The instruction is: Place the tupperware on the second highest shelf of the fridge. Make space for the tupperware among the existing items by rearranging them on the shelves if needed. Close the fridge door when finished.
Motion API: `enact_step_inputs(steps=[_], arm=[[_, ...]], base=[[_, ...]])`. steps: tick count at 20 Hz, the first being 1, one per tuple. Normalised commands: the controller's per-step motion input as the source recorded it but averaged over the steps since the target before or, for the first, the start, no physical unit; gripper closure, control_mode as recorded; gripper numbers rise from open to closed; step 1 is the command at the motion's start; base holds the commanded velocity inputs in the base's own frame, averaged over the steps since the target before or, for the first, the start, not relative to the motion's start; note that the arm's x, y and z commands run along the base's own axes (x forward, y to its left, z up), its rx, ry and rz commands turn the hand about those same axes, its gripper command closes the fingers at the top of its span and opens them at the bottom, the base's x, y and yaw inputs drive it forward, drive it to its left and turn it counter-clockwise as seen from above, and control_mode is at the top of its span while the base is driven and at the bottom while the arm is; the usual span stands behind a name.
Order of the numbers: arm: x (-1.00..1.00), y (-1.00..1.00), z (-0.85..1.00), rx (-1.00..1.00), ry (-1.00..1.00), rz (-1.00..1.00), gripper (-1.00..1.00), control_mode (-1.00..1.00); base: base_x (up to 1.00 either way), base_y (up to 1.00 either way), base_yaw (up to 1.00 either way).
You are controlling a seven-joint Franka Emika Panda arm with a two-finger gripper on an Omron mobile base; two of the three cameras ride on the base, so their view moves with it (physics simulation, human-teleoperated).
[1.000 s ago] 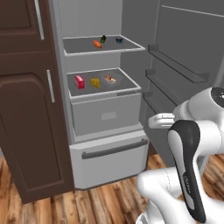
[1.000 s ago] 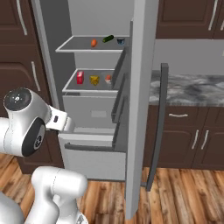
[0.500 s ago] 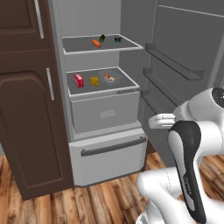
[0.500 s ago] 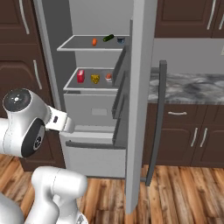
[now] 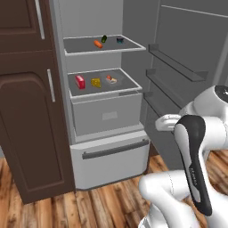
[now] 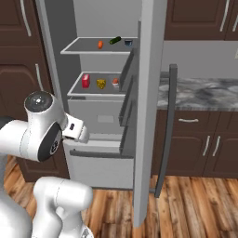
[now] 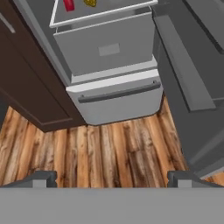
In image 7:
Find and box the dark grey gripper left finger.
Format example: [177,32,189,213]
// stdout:
[0,171,58,188]

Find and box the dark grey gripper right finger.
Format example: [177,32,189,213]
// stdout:
[166,170,224,188]

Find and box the grey fridge door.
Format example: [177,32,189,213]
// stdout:
[151,0,224,179]

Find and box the dark brown cupboard door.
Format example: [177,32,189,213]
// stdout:
[0,0,88,133]

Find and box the grey fridge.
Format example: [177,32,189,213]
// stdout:
[12,0,165,126]

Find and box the grey fridge crisper drawer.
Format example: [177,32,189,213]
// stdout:
[53,11,156,77]

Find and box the white-rimmed fridge shelf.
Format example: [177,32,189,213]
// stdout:
[49,0,158,29]

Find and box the grey freezer drawer front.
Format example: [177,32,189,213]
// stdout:
[66,68,165,126]

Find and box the red bottle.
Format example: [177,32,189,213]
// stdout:
[63,0,75,12]

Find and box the yellow food item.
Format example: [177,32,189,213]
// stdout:
[83,0,98,8]

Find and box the dark grey freezer drawer handle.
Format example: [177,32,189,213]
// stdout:
[77,80,162,104]

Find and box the grey cupboard door handle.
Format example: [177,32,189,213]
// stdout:
[0,11,16,34]

